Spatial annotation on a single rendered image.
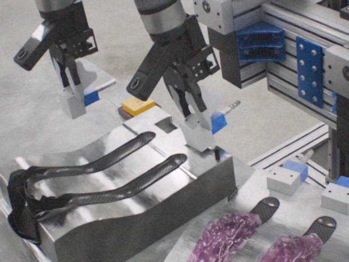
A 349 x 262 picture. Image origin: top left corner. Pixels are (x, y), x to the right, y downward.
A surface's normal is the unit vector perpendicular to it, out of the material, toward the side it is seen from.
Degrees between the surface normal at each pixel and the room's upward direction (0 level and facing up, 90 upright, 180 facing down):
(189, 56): 11
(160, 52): 37
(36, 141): 0
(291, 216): 0
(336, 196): 0
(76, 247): 90
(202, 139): 82
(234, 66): 90
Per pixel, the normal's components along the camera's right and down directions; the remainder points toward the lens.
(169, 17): 0.33, 0.41
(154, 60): -0.66, -0.42
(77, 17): 0.58, 0.40
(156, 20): -0.16, 0.59
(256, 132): -0.15, -0.80
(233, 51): -0.83, 0.42
